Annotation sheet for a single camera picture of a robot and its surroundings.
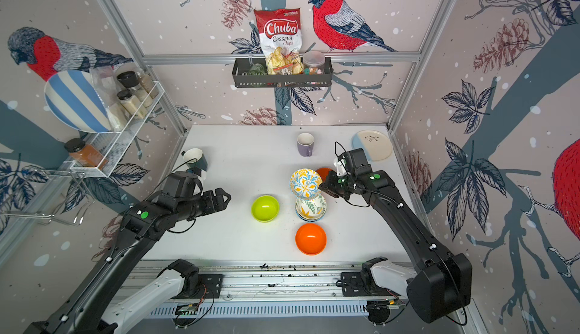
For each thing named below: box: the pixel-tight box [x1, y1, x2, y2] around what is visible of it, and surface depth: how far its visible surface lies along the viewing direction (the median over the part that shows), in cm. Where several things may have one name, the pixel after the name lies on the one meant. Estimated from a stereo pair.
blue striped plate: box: [43, 70, 112, 134], surface depth 68 cm
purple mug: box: [296, 132, 315, 158], surface depth 106 cm
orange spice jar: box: [64, 138, 108, 171], surface depth 64 cm
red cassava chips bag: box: [253, 7, 304, 76], surface depth 84 cm
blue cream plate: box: [351, 129, 393, 163], surface depth 117 cm
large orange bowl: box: [295, 222, 328, 257], surface depth 81 cm
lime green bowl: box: [251, 194, 281, 223], surface depth 91 cm
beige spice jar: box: [117, 89, 149, 120], surface depth 79 cm
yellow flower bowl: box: [294, 194, 328, 220], surface depth 89 cm
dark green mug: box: [181, 148, 208, 172], surface depth 100 cm
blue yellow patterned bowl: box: [289, 168, 323, 200], surface depth 82 cm
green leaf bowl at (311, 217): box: [296, 213, 325, 223], surface depth 84 cm
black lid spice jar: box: [116, 71, 154, 109], surface depth 81 cm
